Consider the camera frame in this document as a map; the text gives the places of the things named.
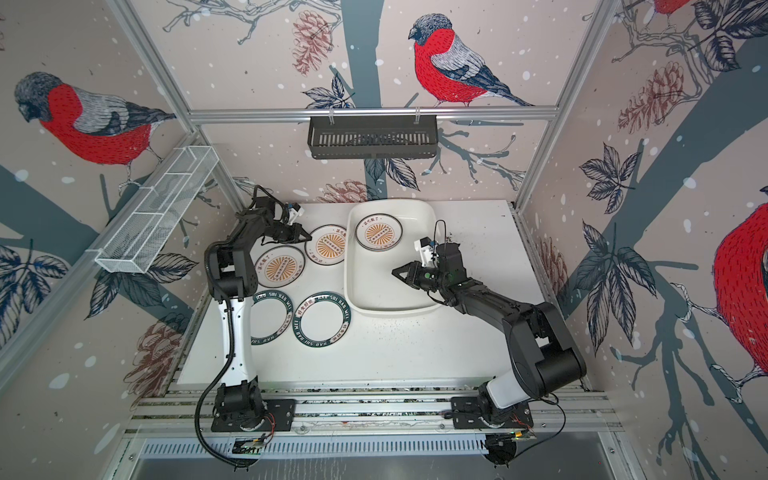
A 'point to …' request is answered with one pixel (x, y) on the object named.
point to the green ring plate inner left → (321, 318)
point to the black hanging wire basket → (372, 137)
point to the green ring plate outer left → (271, 314)
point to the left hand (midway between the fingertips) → (307, 236)
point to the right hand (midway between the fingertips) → (392, 276)
